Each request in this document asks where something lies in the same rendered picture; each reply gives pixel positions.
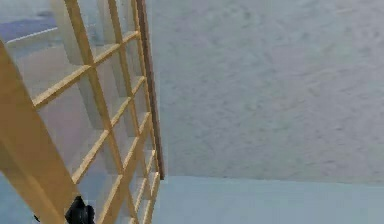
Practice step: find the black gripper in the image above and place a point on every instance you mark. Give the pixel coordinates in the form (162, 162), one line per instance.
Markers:
(79, 212)

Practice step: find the yellow wooden shelf unit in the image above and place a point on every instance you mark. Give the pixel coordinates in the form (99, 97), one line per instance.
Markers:
(20, 133)

